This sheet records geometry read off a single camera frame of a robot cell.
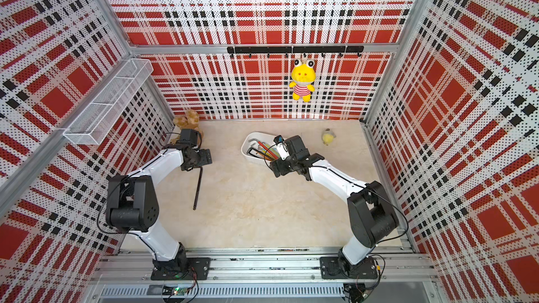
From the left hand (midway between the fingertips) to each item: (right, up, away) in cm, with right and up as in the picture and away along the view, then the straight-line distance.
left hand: (204, 159), depth 95 cm
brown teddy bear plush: (-14, +19, +16) cm, 28 cm away
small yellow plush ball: (+61, +11, +15) cm, 63 cm away
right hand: (+36, 0, -6) cm, 37 cm away
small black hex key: (+20, +5, +13) cm, 25 cm away
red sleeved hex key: (+30, +3, +12) cm, 33 cm away
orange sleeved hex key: (+26, +1, +10) cm, 28 cm away
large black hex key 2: (+22, +1, +11) cm, 24 cm away
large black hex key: (-3, -13, 0) cm, 13 cm away
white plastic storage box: (+24, +11, +15) cm, 31 cm away
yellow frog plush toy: (+45, +38, -4) cm, 59 cm away
